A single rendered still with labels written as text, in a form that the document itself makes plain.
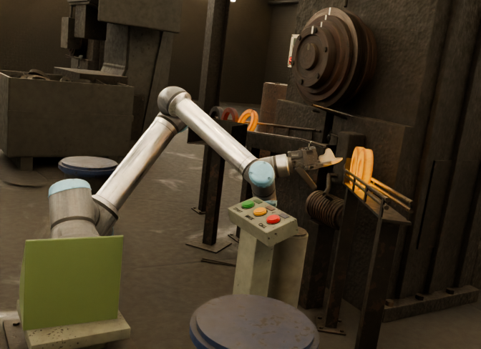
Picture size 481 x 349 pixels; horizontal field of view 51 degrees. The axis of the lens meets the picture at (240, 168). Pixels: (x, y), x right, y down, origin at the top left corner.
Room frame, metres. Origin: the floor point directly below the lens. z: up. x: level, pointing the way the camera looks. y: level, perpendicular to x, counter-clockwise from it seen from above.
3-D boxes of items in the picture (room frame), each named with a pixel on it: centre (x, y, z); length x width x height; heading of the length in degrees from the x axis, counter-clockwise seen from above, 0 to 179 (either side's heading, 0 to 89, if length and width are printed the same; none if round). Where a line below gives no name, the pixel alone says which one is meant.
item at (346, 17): (2.46, -0.35, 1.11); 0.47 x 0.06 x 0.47; 31
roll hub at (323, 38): (2.41, -0.27, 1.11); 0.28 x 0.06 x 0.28; 31
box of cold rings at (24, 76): (4.46, 1.66, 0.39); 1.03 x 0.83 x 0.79; 125
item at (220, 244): (2.77, 0.15, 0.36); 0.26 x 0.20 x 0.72; 66
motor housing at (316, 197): (2.11, -0.41, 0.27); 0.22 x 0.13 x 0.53; 31
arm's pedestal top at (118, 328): (1.61, 0.53, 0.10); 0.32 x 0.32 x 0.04; 32
